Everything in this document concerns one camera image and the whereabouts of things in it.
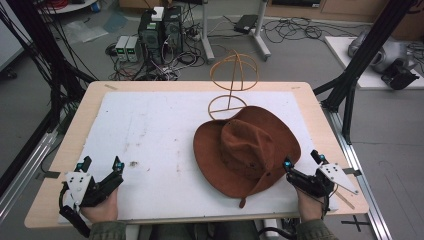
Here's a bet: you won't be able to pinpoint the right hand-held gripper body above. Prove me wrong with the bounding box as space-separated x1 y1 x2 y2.
285 162 361 200

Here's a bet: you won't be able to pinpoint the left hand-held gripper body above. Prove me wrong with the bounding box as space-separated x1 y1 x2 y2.
58 171 125 239

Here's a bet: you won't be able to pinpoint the brown felt hat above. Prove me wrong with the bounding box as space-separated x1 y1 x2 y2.
192 105 302 210

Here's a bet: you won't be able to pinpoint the wooden hat stand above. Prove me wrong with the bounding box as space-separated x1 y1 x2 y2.
207 49 260 121

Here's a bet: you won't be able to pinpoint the person's left hand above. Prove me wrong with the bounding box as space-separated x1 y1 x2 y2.
80 187 120 224

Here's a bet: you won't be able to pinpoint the person's right hand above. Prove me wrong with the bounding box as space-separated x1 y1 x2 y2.
295 187 326 223

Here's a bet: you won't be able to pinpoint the light wooden table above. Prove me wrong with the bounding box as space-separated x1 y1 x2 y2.
23 80 371 230

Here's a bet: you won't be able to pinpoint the thin wooden stick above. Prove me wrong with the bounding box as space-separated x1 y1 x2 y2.
334 190 356 211

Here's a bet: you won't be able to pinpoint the grey tape strip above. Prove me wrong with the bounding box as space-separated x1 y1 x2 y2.
342 167 363 177
35 170 62 181

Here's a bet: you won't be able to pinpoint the white foam mat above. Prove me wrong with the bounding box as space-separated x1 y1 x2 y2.
57 90 340 225

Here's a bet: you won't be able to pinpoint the white floor board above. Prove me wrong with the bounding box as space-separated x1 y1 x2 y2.
324 35 424 91

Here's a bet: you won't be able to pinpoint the person's legs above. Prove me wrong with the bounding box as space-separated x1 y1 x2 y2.
147 221 262 240

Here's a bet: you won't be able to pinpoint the black device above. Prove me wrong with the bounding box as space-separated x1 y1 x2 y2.
380 59 421 91

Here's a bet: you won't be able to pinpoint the grey power supply unit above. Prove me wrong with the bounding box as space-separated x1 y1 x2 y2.
125 35 143 64
114 35 130 63

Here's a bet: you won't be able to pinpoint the silver rounded device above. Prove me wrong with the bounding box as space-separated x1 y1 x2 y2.
347 27 410 75

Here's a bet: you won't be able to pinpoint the grey metal stand leg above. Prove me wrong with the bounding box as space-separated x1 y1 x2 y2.
199 0 216 65
253 0 272 62

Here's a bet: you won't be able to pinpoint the clear plastic sheet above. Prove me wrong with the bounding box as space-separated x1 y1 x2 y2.
62 19 110 45

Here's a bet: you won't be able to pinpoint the black computer tower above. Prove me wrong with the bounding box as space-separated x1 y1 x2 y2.
137 9 165 65
162 5 185 56

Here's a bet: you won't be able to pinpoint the flat black box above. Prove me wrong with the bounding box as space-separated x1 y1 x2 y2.
233 13 260 35

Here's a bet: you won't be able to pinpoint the small white box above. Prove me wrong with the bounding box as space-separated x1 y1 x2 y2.
151 6 165 23

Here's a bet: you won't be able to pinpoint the round white table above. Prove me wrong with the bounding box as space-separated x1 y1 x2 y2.
37 0 98 15

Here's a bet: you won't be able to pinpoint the aluminium rail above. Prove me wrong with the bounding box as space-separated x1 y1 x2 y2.
0 130 60 222
321 107 395 240

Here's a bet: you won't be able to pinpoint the black cable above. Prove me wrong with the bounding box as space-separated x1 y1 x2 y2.
257 226 298 240

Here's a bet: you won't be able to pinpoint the black metal frame stand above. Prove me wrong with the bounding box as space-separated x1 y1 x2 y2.
0 0 98 198
312 0 419 145

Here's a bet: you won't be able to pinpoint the tangle of black cables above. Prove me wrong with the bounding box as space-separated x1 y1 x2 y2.
262 15 335 45

